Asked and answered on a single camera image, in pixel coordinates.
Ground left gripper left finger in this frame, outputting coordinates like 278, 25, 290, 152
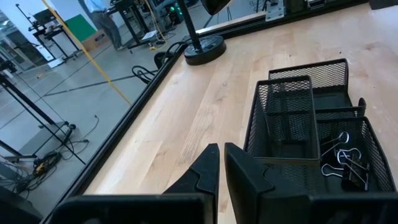
164, 143, 220, 196

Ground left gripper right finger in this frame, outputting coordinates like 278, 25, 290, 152
224, 142, 309, 224

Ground black binder clip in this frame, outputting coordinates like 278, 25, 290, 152
337, 148, 371, 191
320, 131, 350, 158

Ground black mesh desk organizer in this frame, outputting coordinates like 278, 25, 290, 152
243, 58, 397, 195

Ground cardboard box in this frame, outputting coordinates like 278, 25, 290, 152
81, 29, 110, 52

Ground person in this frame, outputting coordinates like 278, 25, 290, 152
77, 0, 124, 50

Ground black tripod stand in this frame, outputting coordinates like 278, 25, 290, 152
0, 55, 88, 166

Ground green board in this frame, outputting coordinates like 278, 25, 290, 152
64, 14, 98, 43

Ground black aluminium table frame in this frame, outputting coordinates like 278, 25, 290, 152
40, 0, 371, 224

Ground black coiled cable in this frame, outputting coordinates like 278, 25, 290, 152
131, 64, 158, 85

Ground yellow hanging cable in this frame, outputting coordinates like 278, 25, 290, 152
42, 0, 132, 106

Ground grey metal bracket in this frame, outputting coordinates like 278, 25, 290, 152
265, 0, 285, 22

